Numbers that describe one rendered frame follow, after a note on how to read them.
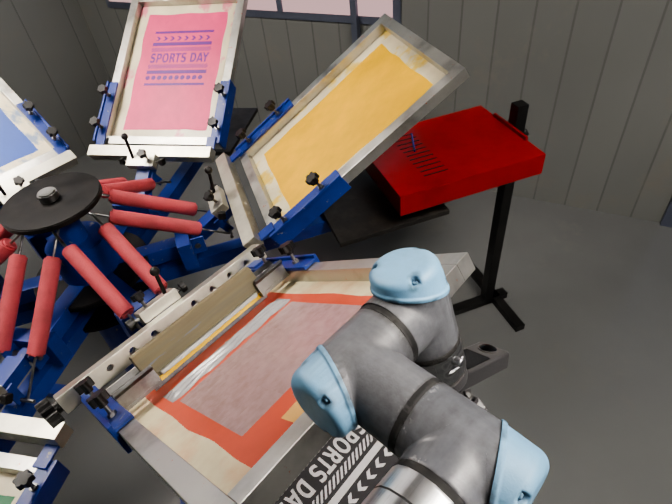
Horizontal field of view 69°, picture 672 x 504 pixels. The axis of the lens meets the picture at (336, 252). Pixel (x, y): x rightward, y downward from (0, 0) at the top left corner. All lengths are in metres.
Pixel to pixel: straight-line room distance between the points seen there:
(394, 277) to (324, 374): 0.12
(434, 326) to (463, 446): 0.14
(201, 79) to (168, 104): 0.19
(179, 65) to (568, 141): 2.31
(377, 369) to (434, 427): 0.07
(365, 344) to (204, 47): 2.18
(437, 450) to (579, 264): 2.90
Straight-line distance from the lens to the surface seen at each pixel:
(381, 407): 0.43
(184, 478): 0.81
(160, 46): 2.64
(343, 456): 1.35
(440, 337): 0.52
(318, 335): 0.98
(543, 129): 3.41
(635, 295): 3.19
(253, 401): 0.92
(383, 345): 0.46
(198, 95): 2.39
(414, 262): 0.49
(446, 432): 0.41
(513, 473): 0.41
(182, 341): 1.23
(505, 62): 3.26
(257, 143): 2.04
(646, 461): 2.61
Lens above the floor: 2.18
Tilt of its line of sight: 43 degrees down
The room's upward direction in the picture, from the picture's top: 7 degrees counter-clockwise
